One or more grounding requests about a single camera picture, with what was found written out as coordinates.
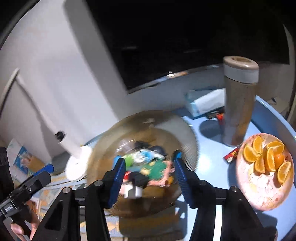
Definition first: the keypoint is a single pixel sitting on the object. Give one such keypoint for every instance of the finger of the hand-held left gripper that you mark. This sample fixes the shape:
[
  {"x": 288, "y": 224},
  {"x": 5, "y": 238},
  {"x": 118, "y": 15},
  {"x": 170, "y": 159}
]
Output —
[
  {"x": 44, "y": 170},
  {"x": 34, "y": 184}
]

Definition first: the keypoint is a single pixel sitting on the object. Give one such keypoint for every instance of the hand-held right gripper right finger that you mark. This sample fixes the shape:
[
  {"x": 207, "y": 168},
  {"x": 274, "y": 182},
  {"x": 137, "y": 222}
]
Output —
[{"x": 182, "y": 178}]

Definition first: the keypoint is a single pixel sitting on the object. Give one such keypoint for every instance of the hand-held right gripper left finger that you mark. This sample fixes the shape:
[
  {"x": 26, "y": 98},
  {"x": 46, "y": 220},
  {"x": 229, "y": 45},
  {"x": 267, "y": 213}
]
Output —
[{"x": 118, "y": 183}]

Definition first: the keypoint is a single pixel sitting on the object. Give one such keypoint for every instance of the white charger cube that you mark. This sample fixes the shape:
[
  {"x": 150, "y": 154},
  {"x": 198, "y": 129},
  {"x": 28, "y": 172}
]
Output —
[{"x": 133, "y": 191}]

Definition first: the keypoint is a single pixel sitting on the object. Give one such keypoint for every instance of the amber glass bowl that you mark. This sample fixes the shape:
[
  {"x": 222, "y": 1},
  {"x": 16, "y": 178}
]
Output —
[{"x": 161, "y": 129}]

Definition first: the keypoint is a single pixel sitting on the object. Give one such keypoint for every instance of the person's left hand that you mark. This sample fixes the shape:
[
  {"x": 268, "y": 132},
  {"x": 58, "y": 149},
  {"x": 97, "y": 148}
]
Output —
[{"x": 34, "y": 221}]

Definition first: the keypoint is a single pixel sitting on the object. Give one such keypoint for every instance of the wooden pen holder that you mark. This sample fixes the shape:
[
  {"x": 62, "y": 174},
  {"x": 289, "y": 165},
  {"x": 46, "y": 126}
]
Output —
[{"x": 34, "y": 163}]

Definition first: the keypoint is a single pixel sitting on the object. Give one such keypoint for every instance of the light green translucent toy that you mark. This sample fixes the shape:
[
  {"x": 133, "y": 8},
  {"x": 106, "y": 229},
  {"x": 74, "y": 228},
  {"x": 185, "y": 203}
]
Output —
[{"x": 128, "y": 160}]

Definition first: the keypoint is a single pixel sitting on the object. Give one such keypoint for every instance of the pile of orange slices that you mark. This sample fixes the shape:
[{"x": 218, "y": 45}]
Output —
[{"x": 249, "y": 154}]

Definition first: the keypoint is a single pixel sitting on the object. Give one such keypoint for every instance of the red black packet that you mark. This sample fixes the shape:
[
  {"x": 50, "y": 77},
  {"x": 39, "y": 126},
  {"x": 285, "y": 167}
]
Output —
[{"x": 218, "y": 115}]

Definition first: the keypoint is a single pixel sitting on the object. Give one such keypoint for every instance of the white tissue pack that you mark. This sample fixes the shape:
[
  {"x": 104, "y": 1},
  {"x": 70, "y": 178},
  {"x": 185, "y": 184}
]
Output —
[{"x": 203, "y": 103}]

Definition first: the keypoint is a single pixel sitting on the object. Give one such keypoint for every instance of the pink plate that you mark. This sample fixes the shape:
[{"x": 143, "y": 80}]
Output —
[{"x": 261, "y": 190}]

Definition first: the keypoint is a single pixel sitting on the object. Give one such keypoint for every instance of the beige thermos bottle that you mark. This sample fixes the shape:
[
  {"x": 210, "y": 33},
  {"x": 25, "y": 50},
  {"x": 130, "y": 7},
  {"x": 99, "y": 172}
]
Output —
[{"x": 238, "y": 104}]

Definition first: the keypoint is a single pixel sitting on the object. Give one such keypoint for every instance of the dark television screen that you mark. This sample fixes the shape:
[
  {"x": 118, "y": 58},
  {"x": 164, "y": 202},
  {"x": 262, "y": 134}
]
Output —
[{"x": 185, "y": 34}]

